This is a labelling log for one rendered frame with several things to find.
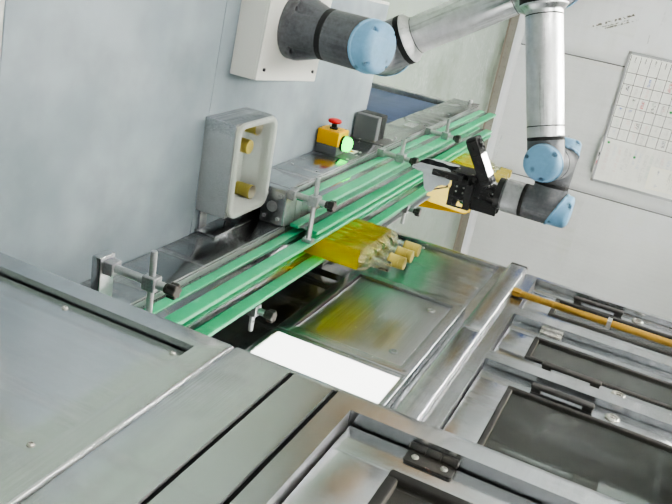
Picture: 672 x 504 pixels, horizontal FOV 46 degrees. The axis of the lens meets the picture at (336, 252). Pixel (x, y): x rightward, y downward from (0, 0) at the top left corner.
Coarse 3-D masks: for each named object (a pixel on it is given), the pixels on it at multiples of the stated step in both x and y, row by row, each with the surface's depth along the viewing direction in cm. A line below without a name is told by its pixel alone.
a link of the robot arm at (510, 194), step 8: (504, 184) 177; (512, 184) 176; (520, 184) 176; (504, 192) 176; (512, 192) 175; (520, 192) 175; (504, 200) 176; (512, 200) 175; (504, 208) 177; (512, 208) 176
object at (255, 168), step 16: (240, 128) 174; (272, 128) 188; (240, 144) 175; (256, 144) 191; (272, 144) 189; (240, 160) 192; (256, 160) 192; (240, 176) 195; (256, 176) 193; (256, 192) 195; (240, 208) 187
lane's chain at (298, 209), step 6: (468, 114) 338; (456, 120) 322; (390, 150) 258; (336, 174) 222; (324, 180) 215; (312, 186) 209; (300, 192) 203; (294, 204) 202; (300, 204) 205; (306, 204) 209; (294, 210) 203; (300, 210) 206; (306, 210) 210; (294, 216) 204; (300, 216) 208; (288, 222) 202
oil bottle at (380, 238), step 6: (342, 228) 215; (348, 228) 215; (354, 228) 216; (360, 228) 217; (360, 234) 213; (366, 234) 213; (372, 234) 214; (378, 234) 215; (378, 240) 212; (384, 240) 212; (384, 246) 212
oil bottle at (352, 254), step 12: (324, 240) 205; (336, 240) 205; (348, 240) 206; (312, 252) 207; (324, 252) 206; (336, 252) 204; (348, 252) 203; (360, 252) 201; (372, 252) 203; (348, 264) 204; (360, 264) 202
